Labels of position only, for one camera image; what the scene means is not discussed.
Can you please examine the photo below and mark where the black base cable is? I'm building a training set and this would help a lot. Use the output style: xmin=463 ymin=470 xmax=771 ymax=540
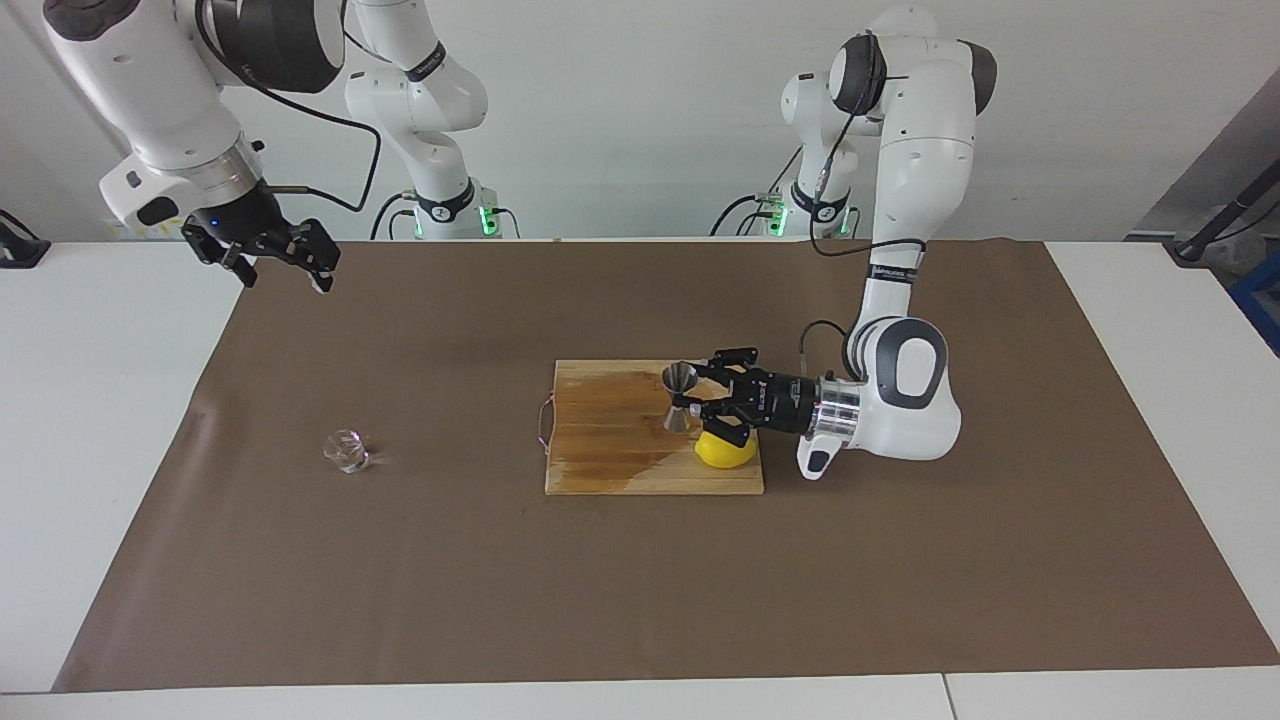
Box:
xmin=370 ymin=192 xmax=416 ymax=241
xmin=710 ymin=135 xmax=801 ymax=238

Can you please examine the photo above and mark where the black left base cable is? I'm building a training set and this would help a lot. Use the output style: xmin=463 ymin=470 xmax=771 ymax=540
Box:
xmin=710 ymin=135 xmax=801 ymax=238

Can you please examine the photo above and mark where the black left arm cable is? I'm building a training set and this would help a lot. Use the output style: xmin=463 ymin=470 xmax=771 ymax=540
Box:
xmin=798 ymin=60 xmax=931 ymax=361

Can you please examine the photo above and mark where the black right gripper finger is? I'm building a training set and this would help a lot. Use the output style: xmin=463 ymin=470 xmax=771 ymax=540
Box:
xmin=277 ymin=216 xmax=342 ymax=294
xmin=179 ymin=220 xmax=255 ymax=289

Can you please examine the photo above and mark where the brown paper table mat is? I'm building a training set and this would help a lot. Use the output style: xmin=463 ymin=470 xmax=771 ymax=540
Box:
xmin=52 ymin=238 xmax=1280 ymax=693

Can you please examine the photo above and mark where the black right base cable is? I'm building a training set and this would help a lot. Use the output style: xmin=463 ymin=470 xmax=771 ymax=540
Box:
xmin=370 ymin=192 xmax=416 ymax=241

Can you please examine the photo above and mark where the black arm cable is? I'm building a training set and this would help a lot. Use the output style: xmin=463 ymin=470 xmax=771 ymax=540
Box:
xmin=798 ymin=60 xmax=931 ymax=361
xmin=195 ymin=0 xmax=383 ymax=214

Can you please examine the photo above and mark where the small clear glass cup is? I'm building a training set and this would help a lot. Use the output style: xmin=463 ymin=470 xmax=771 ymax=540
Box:
xmin=322 ymin=429 xmax=372 ymax=475

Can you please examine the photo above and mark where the blue crate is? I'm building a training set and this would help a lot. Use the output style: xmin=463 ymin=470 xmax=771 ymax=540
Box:
xmin=1228 ymin=245 xmax=1280 ymax=356

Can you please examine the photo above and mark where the steel double cone jigger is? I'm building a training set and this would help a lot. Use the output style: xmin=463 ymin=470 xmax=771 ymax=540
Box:
xmin=662 ymin=363 xmax=699 ymax=433

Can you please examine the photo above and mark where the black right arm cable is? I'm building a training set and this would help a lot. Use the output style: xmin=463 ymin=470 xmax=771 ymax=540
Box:
xmin=195 ymin=0 xmax=383 ymax=214

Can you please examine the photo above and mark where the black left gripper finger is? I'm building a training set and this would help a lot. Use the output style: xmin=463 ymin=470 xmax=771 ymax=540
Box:
xmin=690 ymin=347 xmax=761 ymax=386
xmin=690 ymin=398 xmax=757 ymax=448

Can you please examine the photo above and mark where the yellow lemon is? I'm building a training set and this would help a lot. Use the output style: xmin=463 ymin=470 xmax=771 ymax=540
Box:
xmin=695 ymin=428 xmax=759 ymax=470

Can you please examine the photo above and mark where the wooden cutting board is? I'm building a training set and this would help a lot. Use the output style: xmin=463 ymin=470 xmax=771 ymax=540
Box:
xmin=537 ymin=359 xmax=766 ymax=496

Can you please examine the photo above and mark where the black tripod pole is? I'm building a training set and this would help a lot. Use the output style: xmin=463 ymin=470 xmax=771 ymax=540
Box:
xmin=1165 ymin=160 xmax=1280 ymax=263

